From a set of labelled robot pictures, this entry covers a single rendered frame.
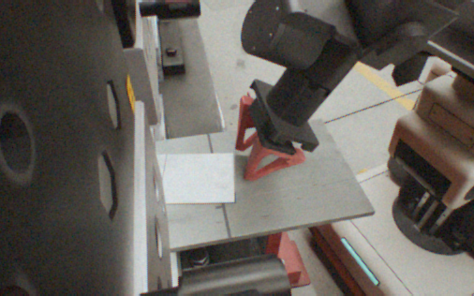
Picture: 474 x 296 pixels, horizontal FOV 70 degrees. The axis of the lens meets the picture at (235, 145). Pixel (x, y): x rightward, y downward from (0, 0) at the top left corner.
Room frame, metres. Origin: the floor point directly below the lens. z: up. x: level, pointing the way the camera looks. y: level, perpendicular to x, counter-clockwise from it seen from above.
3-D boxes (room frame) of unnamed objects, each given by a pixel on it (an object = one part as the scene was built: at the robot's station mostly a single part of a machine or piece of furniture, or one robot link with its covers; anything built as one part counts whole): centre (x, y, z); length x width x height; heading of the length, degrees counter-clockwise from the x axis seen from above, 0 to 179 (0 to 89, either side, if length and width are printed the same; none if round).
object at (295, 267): (0.64, -0.16, 0.06); 0.25 x 0.20 x 0.12; 103
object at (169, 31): (0.88, 0.18, 0.89); 0.30 x 0.05 x 0.03; 11
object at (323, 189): (0.30, -0.03, 1.00); 0.26 x 0.18 x 0.01; 101
